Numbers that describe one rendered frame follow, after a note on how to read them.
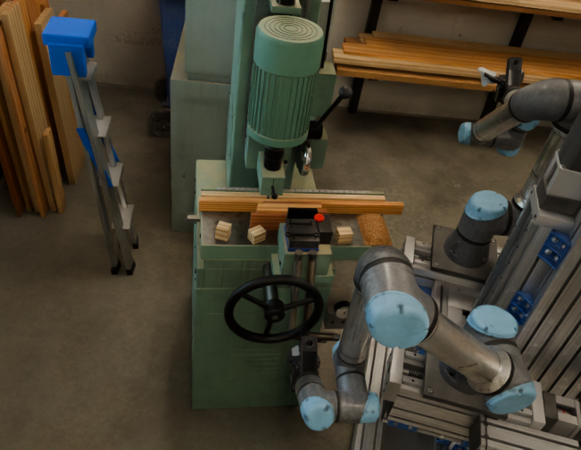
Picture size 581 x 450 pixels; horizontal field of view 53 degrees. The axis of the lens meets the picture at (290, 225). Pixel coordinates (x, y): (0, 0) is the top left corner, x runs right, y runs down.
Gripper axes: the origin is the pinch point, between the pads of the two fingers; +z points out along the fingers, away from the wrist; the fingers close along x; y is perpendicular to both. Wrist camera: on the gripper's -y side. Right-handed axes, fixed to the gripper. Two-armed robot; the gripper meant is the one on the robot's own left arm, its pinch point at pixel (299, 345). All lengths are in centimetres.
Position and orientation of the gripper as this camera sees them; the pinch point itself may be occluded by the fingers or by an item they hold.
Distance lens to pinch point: 174.2
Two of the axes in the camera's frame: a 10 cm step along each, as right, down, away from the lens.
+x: 9.9, 0.8, 1.4
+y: -1.1, 9.7, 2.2
